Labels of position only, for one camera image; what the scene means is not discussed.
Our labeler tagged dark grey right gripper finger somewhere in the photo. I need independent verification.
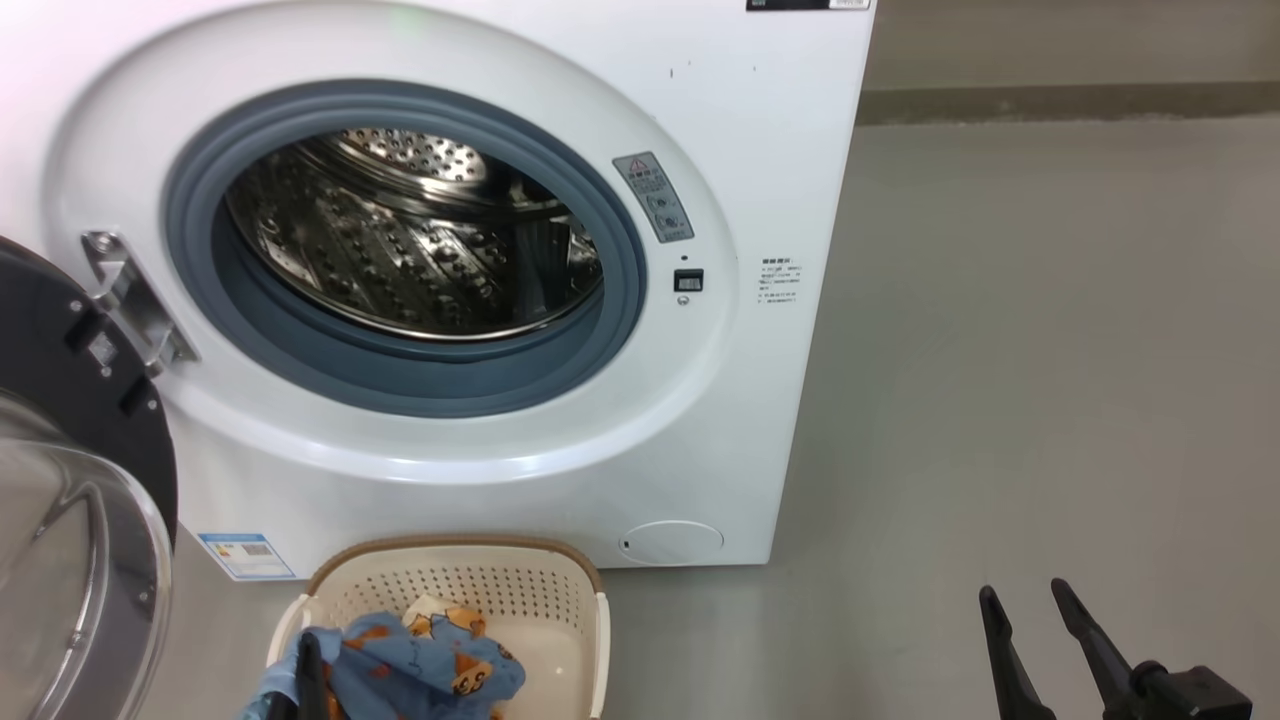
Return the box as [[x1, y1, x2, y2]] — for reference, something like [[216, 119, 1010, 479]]
[[1050, 577, 1138, 720], [978, 585, 1057, 720]]

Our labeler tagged dark round washing machine door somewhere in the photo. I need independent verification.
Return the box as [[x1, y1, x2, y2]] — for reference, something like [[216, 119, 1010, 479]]
[[0, 235, 181, 720]]

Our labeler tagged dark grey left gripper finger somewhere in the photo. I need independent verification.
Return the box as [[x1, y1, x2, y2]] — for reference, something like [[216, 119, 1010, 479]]
[[296, 631, 329, 720]]

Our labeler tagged steel washing machine drum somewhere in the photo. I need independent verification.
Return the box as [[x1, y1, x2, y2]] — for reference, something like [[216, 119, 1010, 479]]
[[225, 127, 605, 342]]

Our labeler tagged metal door hinge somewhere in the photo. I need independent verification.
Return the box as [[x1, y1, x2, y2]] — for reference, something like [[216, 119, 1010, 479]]
[[82, 230, 199, 377]]

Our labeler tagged cream perforated laundry basket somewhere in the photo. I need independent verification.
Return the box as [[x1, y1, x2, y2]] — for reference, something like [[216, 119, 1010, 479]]
[[265, 536, 611, 720]]

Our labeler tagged grey warning sticker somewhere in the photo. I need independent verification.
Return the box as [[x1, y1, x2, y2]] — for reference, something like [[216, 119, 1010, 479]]
[[612, 151, 696, 245]]

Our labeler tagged round filter cover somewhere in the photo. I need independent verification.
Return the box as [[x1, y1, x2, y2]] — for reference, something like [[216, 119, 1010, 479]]
[[620, 520, 725, 567]]

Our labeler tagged blue garment with orange bears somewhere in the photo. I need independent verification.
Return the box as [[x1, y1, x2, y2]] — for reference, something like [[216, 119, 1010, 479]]
[[240, 610, 528, 720]]

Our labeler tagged blue energy label sticker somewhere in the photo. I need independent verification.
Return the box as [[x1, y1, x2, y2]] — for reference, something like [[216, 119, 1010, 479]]
[[197, 532, 298, 582]]

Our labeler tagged grey rubber door gasket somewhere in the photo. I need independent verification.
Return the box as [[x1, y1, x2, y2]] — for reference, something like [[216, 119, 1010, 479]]
[[162, 80, 649, 420]]

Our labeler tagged white garment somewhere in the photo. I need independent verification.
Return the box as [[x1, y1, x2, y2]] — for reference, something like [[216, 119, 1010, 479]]
[[403, 595, 463, 627]]

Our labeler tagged white washing machine body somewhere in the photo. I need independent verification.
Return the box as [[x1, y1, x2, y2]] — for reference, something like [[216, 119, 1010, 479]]
[[0, 0, 879, 582]]

